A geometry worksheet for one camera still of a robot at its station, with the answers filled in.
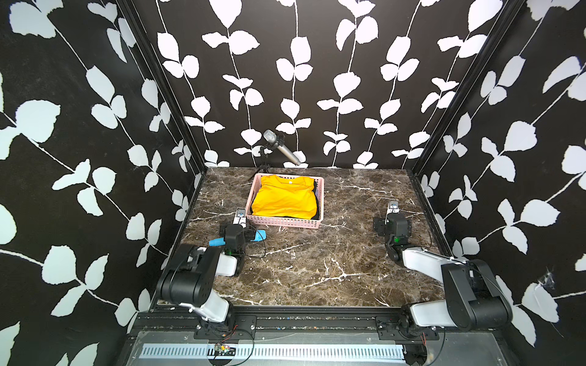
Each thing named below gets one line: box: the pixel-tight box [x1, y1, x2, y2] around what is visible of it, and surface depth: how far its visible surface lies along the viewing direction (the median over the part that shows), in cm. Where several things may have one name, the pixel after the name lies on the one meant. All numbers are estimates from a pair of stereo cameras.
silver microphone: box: [263, 129, 301, 167], surface depth 100 cm
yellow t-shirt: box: [251, 174, 318, 220], surface depth 104 cm
